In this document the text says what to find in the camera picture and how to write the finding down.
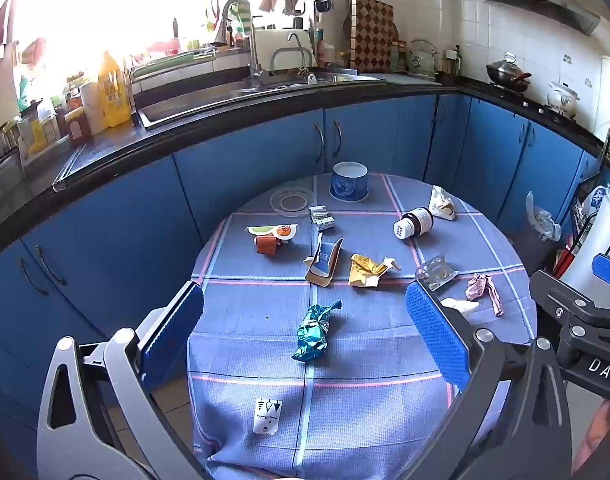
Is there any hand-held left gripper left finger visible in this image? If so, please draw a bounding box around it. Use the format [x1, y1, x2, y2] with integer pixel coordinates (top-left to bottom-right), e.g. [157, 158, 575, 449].
[37, 280, 206, 480]

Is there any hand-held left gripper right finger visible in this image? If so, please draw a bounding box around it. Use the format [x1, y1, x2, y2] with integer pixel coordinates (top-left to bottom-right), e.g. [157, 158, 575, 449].
[405, 280, 573, 480]

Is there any white tissue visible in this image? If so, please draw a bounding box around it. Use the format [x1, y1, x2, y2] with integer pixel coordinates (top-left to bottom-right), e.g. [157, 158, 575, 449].
[441, 297, 480, 317]

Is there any clear plastic blister pack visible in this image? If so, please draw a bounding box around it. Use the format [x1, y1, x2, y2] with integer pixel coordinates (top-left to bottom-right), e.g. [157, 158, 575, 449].
[415, 254, 460, 292]

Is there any pink wrapper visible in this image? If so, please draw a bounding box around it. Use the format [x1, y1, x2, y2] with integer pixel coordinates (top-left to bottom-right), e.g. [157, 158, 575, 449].
[465, 273, 506, 317]

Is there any yellow wrapper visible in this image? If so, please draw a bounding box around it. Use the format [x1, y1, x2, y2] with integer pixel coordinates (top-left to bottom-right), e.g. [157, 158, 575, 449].
[348, 253, 403, 288]

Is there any brown pill bottle white cap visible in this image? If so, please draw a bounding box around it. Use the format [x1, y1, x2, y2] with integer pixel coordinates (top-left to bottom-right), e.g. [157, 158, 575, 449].
[393, 206, 434, 241]

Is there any teal foil wrapper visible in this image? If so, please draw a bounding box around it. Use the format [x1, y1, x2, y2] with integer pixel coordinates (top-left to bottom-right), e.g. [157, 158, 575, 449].
[291, 301, 342, 362]

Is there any orange yogurt cup peeled lid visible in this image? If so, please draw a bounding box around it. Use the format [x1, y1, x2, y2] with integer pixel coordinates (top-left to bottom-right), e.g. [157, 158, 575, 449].
[246, 223, 300, 256]

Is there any cream paper bag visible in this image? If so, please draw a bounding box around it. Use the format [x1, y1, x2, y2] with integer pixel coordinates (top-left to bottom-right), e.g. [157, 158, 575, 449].
[429, 185, 458, 222]

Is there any torn blue tan carton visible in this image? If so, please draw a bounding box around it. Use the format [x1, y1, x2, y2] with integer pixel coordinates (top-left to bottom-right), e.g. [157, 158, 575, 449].
[304, 237, 346, 287]

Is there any blue printed paper tub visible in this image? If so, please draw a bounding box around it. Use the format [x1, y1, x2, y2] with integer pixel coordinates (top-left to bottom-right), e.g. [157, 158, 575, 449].
[330, 161, 370, 202]

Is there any clear round plastic lid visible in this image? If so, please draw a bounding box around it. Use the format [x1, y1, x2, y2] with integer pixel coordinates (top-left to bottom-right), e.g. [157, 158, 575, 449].
[270, 186, 316, 218]

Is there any person's right hand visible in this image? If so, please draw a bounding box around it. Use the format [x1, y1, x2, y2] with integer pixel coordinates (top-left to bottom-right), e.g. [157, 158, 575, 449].
[582, 400, 610, 480]

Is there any grey woven waste basket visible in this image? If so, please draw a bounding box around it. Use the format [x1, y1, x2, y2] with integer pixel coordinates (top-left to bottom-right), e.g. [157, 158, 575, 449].
[515, 220, 560, 276]

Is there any large blue white package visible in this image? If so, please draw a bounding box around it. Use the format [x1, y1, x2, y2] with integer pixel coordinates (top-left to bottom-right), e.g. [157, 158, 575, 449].
[577, 180, 610, 221]

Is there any blue checked tablecloth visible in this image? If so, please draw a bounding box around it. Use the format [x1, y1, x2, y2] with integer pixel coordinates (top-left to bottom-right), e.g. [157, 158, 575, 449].
[186, 172, 538, 480]

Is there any white plastic bag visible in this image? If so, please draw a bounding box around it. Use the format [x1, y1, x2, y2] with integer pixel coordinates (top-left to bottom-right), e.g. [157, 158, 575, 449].
[526, 191, 562, 241]

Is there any white paper tag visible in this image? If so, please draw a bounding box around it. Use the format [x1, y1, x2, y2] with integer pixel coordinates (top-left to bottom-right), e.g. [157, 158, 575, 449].
[253, 399, 282, 434]

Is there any row of blue base cabinets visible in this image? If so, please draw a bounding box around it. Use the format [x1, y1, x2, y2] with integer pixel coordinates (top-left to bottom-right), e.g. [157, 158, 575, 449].
[0, 92, 610, 411]

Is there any white ceramic pot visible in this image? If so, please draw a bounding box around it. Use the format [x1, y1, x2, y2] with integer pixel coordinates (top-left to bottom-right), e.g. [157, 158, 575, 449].
[547, 81, 582, 118]

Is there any black gas stove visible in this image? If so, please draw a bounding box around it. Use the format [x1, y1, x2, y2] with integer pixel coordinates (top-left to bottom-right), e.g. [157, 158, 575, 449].
[485, 82, 586, 123]

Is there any black kitchen countertop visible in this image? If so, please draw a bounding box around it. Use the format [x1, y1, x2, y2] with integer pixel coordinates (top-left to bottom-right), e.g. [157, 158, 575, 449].
[0, 72, 610, 266]

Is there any dark wok with lid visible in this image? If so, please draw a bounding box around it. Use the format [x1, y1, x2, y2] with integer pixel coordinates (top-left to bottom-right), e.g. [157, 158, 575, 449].
[486, 52, 532, 93]

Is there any steel kitchen sink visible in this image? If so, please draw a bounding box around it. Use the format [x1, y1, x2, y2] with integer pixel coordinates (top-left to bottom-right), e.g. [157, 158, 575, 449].
[135, 72, 386, 131]

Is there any row of condiment bottles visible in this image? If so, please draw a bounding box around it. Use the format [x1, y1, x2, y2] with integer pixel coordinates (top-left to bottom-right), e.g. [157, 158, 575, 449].
[0, 75, 98, 171]

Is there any glass oil jug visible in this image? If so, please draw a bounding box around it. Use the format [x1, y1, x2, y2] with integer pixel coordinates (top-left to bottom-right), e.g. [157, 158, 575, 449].
[442, 45, 460, 81]

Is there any green sink drain rack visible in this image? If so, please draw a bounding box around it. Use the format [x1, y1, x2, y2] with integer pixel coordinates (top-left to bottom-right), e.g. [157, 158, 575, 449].
[130, 50, 218, 81]

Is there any mint green kettle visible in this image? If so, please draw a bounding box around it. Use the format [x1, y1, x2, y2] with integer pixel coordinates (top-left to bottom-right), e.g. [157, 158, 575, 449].
[409, 39, 438, 77]

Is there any tall steel faucet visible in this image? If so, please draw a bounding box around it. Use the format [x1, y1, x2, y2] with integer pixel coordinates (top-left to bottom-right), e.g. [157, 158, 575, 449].
[212, 0, 263, 86]

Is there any checkered wooden cutting board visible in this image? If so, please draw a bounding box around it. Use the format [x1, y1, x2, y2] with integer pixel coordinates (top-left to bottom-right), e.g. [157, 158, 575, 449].
[352, 0, 400, 73]

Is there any small steel faucet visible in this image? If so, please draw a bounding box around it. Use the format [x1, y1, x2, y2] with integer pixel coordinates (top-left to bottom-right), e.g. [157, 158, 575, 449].
[287, 32, 310, 73]

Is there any white countertop appliance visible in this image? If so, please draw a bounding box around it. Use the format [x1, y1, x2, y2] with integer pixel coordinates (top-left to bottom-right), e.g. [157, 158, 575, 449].
[252, 27, 316, 73]

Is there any green striped cloth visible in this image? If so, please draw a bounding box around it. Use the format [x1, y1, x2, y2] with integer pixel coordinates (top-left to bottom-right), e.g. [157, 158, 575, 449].
[230, 0, 253, 38]

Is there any yellow handled jug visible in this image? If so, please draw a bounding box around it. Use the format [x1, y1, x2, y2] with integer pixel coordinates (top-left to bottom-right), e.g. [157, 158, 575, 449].
[97, 51, 133, 128]

